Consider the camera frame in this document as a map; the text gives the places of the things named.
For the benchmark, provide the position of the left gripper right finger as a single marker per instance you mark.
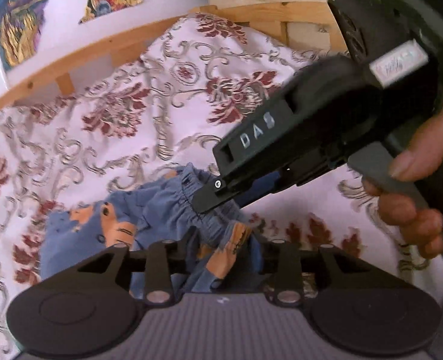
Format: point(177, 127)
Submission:
point(285, 286)

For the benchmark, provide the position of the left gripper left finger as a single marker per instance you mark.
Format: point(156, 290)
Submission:
point(164, 259)

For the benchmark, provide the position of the blue pyjama pants orange print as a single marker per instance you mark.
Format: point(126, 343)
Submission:
point(222, 254)

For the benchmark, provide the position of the person right hand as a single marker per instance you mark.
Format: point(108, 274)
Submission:
point(422, 228)

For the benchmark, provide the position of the floral white red bedspread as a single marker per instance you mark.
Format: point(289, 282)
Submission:
point(166, 109)

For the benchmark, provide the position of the yellow patterned poster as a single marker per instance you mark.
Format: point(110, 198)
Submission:
point(21, 24)

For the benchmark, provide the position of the wooden bed frame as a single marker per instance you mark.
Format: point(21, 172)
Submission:
point(271, 18)

